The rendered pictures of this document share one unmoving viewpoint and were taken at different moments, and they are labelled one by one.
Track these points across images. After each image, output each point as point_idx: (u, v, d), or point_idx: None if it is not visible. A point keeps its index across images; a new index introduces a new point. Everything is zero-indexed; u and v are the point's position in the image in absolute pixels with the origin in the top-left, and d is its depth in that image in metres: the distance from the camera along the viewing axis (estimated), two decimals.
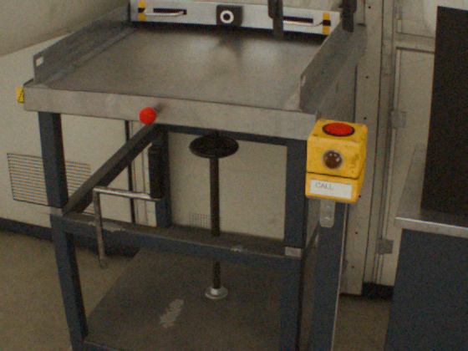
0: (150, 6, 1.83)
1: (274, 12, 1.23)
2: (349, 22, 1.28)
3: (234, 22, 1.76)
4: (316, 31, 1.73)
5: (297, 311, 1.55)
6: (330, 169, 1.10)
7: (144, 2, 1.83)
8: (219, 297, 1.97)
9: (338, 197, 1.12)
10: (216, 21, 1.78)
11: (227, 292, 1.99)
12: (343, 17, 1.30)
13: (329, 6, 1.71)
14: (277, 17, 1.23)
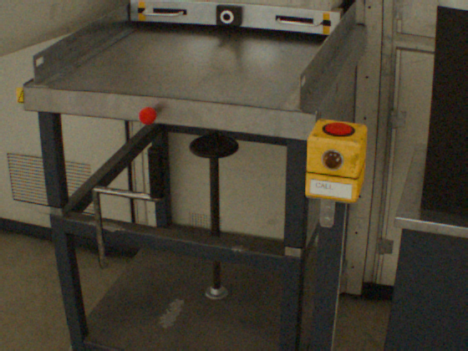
0: (150, 6, 1.83)
1: None
2: None
3: (234, 22, 1.76)
4: (316, 31, 1.73)
5: (297, 311, 1.55)
6: (330, 169, 1.10)
7: (144, 2, 1.83)
8: (219, 297, 1.97)
9: (338, 197, 1.12)
10: (216, 21, 1.78)
11: (227, 292, 1.99)
12: None
13: (329, 6, 1.71)
14: None
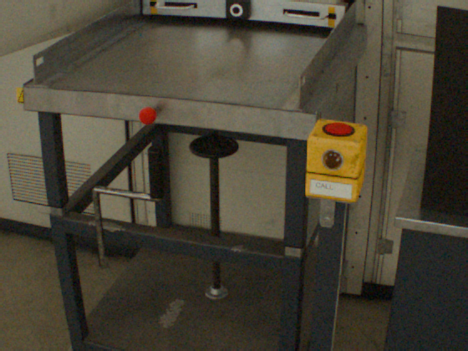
0: None
1: None
2: None
3: (243, 15, 1.83)
4: (322, 24, 1.80)
5: (297, 311, 1.55)
6: (330, 169, 1.10)
7: None
8: (219, 297, 1.97)
9: (338, 197, 1.12)
10: (226, 14, 1.84)
11: (227, 292, 1.99)
12: None
13: (334, 0, 1.77)
14: None
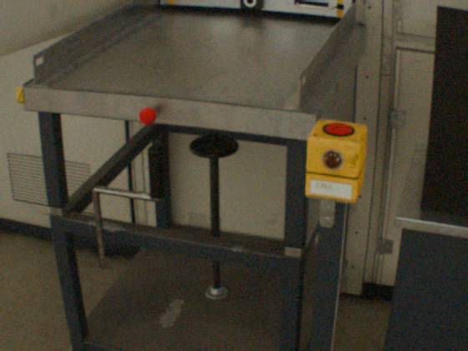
0: None
1: None
2: None
3: (256, 5, 1.93)
4: (331, 14, 1.90)
5: (297, 311, 1.55)
6: (330, 169, 1.10)
7: None
8: (219, 297, 1.97)
9: (338, 197, 1.12)
10: (240, 4, 1.94)
11: (227, 292, 1.99)
12: None
13: None
14: None
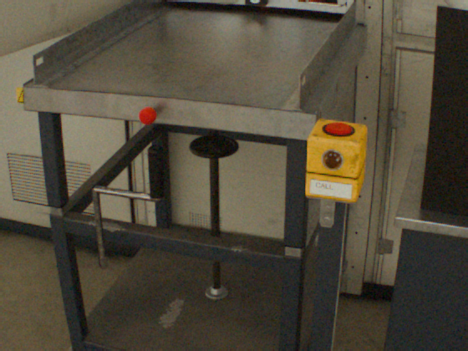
0: None
1: None
2: None
3: (261, 2, 1.97)
4: (340, 11, 1.94)
5: (297, 311, 1.55)
6: (330, 169, 1.10)
7: None
8: (219, 297, 1.97)
9: (338, 197, 1.12)
10: (245, 1, 1.98)
11: (227, 292, 1.99)
12: None
13: None
14: None
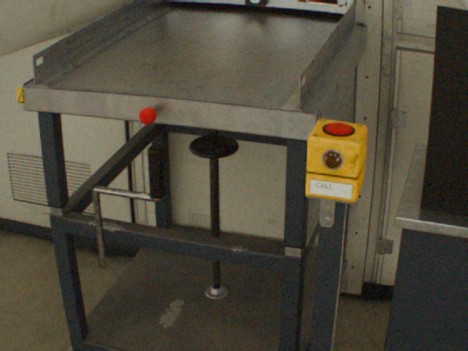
0: None
1: None
2: None
3: (261, 2, 1.97)
4: (340, 11, 1.94)
5: (297, 311, 1.55)
6: (330, 169, 1.10)
7: None
8: (219, 297, 1.97)
9: (338, 197, 1.12)
10: (245, 1, 1.98)
11: (227, 292, 1.99)
12: None
13: None
14: None
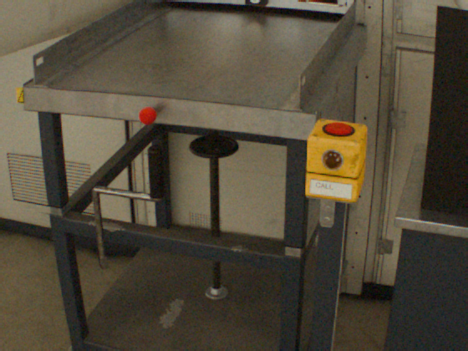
0: None
1: None
2: None
3: (261, 2, 1.97)
4: (340, 11, 1.94)
5: (297, 311, 1.55)
6: (330, 169, 1.10)
7: None
8: (219, 297, 1.97)
9: (338, 197, 1.12)
10: (245, 1, 1.98)
11: (227, 292, 1.99)
12: None
13: None
14: None
